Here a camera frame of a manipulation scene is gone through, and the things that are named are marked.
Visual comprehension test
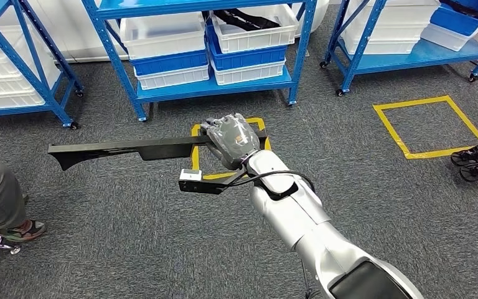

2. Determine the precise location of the long black plastic frame part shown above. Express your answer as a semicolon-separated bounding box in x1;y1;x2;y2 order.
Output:
48;131;269;172

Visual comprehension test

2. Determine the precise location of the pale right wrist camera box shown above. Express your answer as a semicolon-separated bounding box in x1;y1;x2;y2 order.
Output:
179;169;204;183

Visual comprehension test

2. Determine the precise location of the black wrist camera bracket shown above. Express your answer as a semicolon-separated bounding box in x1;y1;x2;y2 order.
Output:
178;175;251;196

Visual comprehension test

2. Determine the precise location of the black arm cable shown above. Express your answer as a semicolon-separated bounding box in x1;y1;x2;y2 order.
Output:
227;169;316;195

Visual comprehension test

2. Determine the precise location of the yellow floor tape square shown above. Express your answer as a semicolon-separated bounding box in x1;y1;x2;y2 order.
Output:
373;95;478;160
190;117;272;181

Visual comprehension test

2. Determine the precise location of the blue metal shelf rack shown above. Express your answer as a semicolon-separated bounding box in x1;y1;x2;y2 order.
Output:
319;0;478;98
0;0;85;131
80;0;319;123

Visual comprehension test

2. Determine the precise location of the white car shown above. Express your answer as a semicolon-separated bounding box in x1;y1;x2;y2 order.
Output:
18;0;331;64

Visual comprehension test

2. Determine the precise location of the white plastic bin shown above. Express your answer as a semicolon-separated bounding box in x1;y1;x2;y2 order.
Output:
344;0;441;26
0;24;59;81
210;4;299;54
119;11;207;60
0;91;47;111
210;59;286;86
420;22;478;52
341;18;429;42
133;64;211;91
340;36;423;55
0;74;61;97

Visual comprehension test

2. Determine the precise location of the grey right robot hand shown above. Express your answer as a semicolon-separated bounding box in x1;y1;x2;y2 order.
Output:
199;113;261;171

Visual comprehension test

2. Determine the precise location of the blue plastic bin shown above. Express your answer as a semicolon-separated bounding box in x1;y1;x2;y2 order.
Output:
205;22;288;72
429;0;478;37
129;49;210;77

